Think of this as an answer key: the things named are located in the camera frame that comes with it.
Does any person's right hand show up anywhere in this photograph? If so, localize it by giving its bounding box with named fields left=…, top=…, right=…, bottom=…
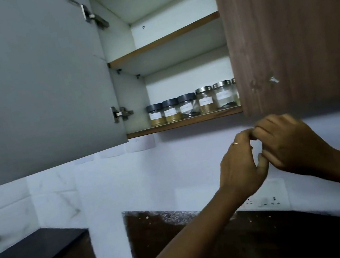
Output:
left=249, top=104, right=340, bottom=184

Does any person's left hand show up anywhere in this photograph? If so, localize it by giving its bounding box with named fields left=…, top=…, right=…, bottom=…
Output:
left=211, top=126, right=275, bottom=202

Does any steel-lid jar of dark spice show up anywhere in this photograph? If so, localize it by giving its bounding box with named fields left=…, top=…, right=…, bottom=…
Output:
left=212, top=79, right=238, bottom=110

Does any steel-lid jar of brown spice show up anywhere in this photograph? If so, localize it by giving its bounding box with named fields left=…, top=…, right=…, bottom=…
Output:
left=195, top=85, right=219, bottom=115

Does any black-lid jar of dark spice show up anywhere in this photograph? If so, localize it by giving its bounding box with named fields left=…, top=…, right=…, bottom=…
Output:
left=177, top=92, right=201, bottom=120

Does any black-lid jar of yellow spice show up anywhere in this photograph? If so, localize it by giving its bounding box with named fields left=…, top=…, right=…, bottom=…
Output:
left=161, top=97, right=184, bottom=124

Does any brown wooden cabinet door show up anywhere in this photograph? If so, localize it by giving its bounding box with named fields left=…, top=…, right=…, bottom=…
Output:
left=213, top=0, right=340, bottom=130

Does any black-lid jar of brown spice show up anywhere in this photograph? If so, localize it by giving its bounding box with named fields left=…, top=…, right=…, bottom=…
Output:
left=145, top=103, right=167, bottom=128

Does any wooden cabinet shelf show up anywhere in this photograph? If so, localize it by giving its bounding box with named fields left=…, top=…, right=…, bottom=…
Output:
left=102, top=10, right=226, bottom=69

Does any metal cabinet hinge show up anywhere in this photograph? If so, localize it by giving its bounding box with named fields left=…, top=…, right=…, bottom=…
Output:
left=81, top=0, right=110, bottom=33
left=110, top=103, right=136, bottom=125

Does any grey open cabinet door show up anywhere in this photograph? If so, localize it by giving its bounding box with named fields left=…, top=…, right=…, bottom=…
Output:
left=0, top=0, right=134, bottom=191

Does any white wall socket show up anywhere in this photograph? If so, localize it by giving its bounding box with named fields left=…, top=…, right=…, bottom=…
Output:
left=234, top=176, right=291, bottom=219

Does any white wall cabinet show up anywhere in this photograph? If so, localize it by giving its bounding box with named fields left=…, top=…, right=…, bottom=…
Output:
left=87, top=0, right=245, bottom=143

